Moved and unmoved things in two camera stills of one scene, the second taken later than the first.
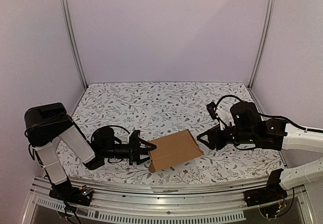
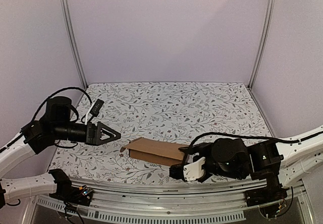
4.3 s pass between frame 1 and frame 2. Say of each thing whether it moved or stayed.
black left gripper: moved
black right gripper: moved
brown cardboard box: moved
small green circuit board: stayed
